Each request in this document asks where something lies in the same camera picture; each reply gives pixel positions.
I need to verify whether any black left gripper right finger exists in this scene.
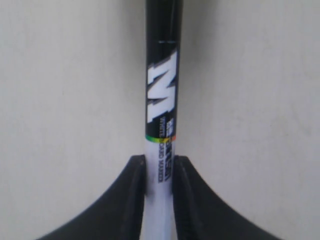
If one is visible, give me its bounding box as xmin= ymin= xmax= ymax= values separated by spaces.
xmin=173 ymin=155 xmax=279 ymax=240

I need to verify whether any black white whiteboard marker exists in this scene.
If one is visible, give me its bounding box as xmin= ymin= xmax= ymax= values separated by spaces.
xmin=143 ymin=0 xmax=184 ymax=240

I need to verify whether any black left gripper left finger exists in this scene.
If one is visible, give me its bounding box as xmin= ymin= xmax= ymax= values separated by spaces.
xmin=41 ymin=155 xmax=146 ymax=240

